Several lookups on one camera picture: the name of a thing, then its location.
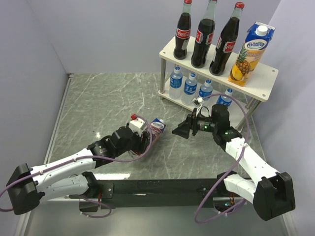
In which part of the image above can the blue juice carton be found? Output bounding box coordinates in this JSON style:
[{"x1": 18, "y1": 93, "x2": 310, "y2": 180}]
[{"x1": 228, "y1": 22, "x2": 275, "y2": 87}]

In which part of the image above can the dark juice carton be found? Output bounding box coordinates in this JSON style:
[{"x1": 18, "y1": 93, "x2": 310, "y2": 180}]
[{"x1": 127, "y1": 118, "x2": 167, "y2": 158}]

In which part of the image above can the wooden two-tier shelf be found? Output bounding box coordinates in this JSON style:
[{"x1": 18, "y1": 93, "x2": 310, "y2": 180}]
[{"x1": 159, "y1": 37, "x2": 278, "y2": 130}]

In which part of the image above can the water bottle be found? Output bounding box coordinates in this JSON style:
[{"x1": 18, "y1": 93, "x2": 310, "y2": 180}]
[
  {"x1": 216, "y1": 88, "x2": 233, "y2": 107},
  {"x1": 198, "y1": 79, "x2": 213, "y2": 106},
  {"x1": 181, "y1": 73, "x2": 197, "y2": 105},
  {"x1": 169, "y1": 66, "x2": 183, "y2": 99}
]

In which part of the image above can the aluminium rail frame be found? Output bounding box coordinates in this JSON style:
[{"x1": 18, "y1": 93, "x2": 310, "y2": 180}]
[{"x1": 14, "y1": 73, "x2": 74, "y2": 236}]

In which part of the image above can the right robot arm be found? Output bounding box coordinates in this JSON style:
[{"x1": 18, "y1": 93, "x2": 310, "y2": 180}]
[{"x1": 172, "y1": 104, "x2": 296, "y2": 221}]

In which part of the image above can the purple cable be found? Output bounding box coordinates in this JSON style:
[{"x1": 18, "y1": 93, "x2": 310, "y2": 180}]
[
  {"x1": 194, "y1": 93, "x2": 252, "y2": 224},
  {"x1": 0, "y1": 114, "x2": 154, "y2": 219}
]

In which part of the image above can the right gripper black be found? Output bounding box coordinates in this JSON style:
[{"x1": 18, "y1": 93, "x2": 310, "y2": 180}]
[{"x1": 172, "y1": 108, "x2": 218, "y2": 139}]

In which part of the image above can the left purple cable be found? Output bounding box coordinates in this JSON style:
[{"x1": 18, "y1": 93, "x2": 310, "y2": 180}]
[{"x1": 0, "y1": 114, "x2": 154, "y2": 219}]

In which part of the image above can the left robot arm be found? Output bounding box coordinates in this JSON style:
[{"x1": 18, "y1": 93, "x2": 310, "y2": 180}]
[{"x1": 5, "y1": 126, "x2": 155, "y2": 215}]

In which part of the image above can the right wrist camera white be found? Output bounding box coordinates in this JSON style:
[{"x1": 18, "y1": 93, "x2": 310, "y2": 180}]
[{"x1": 192, "y1": 97, "x2": 204, "y2": 114}]

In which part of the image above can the black base beam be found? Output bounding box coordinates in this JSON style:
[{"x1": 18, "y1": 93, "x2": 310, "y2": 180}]
[{"x1": 83, "y1": 178, "x2": 217, "y2": 208}]

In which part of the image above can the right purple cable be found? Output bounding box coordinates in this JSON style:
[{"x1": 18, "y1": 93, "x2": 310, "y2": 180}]
[{"x1": 194, "y1": 93, "x2": 252, "y2": 224}]

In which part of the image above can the cola bottle shelved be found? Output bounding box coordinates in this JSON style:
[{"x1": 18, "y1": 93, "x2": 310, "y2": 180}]
[
  {"x1": 209, "y1": 1, "x2": 245, "y2": 76},
  {"x1": 173, "y1": 0, "x2": 192, "y2": 59},
  {"x1": 191, "y1": 0, "x2": 217, "y2": 68}
]

